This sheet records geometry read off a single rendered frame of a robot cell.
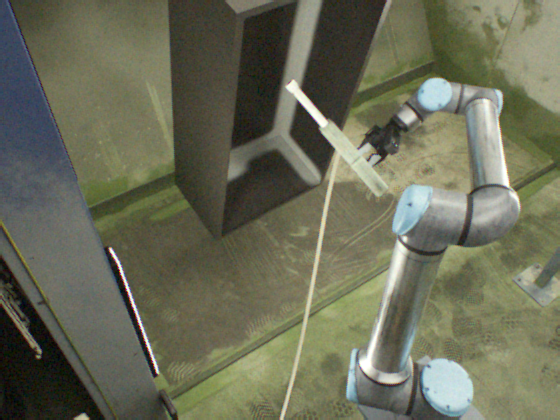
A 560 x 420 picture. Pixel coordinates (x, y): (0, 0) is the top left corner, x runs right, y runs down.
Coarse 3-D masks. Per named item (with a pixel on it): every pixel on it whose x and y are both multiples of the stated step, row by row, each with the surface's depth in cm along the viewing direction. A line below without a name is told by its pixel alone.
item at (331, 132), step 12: (288, 84) 159; (300, 96) 161; (312, 108) 162; (324, 120) 165; (324, 132) 165; (336, 132) 165; (336, 144) 167; (348, 144) 168; (348, 156) 169; (360, 156) 171; (360, 168) 171; (372, 180) 173
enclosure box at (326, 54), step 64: (192, 0) 146; (256, 0) 134; (320, 0) 196; (384, 0) 170; (192, 64) 166; (256, 64) 211; (320, 64) 213; (192, 128) 192; (256, 128) 249; (192, 192) 227; (256, 192) 247
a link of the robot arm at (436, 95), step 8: (432, 80) 155; (440, 80) 155; (424, 88) 156; (432, 88) 155; (440, 88) 155; (448, 88) 154; (456, 88) 156; (424, 96) 156; (432, 96) 155; (440, 96) 155; (448, 96) 154; (456, 96) 155; (424, 104) 157; (432, 104) 156; (440, 104) 155; (448, 104) 156; (456, 104) 156; (448, 112) 159
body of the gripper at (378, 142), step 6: (390, 120) 177; (396, 120) 171; (384, 126) 177; (402, 126) 171; (366, 132) 179; (372, 132) 177; (378, 132) 172; (384, 132) 173; (378, 138) 172; (384, 138) 173; (372, 144) 174; (378, 144) 173; (378, 150) 174; (384, 150) 174
